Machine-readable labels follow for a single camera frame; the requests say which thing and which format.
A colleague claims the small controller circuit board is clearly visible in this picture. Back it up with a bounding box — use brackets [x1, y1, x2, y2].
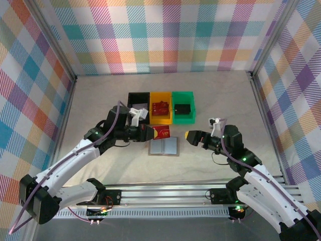
[86, 206, 110, 218]
[228, 205, 248, 219]

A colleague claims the green plastic bin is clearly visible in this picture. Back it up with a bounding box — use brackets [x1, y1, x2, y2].
[172, 90, 196, 125]

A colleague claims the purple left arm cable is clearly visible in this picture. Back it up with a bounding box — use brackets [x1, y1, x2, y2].
[9, 100, 127, 234]

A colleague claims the thin black wire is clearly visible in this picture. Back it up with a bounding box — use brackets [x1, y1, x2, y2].
[212, 152, 231, 166]

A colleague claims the pile of red cards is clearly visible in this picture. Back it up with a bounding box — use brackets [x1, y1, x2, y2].
[151, 100, 170, 116]

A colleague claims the aluminium frame post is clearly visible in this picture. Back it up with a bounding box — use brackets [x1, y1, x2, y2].
[249, 0, 303, 80]
[29, 0, 78, 83]

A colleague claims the yellow plastic bin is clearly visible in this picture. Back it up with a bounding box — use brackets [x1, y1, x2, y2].
[149, 91, 174, 126]

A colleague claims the grey leather card holder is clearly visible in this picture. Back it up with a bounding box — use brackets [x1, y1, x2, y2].
[147, 136, 181, 157]

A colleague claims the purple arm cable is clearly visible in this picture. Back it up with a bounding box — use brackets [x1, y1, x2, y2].
[9, 100, 127, 234]
[217, 118, 321, 241]

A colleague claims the white slotted cable duct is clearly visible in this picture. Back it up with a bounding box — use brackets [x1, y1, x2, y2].
[54, 209, 233, 219]

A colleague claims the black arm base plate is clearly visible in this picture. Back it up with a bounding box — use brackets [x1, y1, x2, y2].
[100, 189, 123, 207]
[209, 188, 239, 205]

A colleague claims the black VIP card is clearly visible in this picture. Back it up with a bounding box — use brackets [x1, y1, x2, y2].
[174, 103, 192, 115]

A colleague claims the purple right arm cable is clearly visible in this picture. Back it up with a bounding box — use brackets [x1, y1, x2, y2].
[217, 118, 321, 241]

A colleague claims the aluminium side rail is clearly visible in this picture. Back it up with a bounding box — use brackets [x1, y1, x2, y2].
[248, 71, 289, 185]
[49, 76, 78, 188]

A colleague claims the black plastic bin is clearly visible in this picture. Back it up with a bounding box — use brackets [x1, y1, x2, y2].
[127, 92, 151, 126]

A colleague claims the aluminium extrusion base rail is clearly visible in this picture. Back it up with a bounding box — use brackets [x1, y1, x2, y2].
[27, 173, 305, 209]

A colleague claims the red VIP card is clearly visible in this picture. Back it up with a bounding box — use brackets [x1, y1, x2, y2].
[152, 125, 171, 140]

